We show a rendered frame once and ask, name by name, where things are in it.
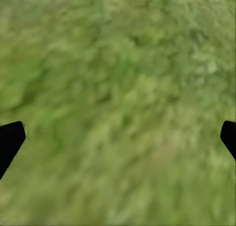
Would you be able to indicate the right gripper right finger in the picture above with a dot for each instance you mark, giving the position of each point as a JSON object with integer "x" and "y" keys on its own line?
{"x": 228, "y": 136}

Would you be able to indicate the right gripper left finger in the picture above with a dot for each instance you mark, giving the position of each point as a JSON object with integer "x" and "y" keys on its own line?
{"x": 12, "y": 137}

